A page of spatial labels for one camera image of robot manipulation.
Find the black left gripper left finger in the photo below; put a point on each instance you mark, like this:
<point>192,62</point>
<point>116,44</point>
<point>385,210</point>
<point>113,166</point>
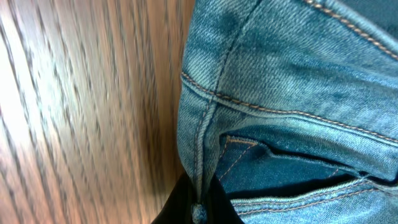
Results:
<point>178,207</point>

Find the light blue denim jeans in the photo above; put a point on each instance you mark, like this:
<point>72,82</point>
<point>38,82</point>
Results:
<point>292,104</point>

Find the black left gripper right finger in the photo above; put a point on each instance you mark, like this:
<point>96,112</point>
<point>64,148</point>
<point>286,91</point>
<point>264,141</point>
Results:
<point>219,209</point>

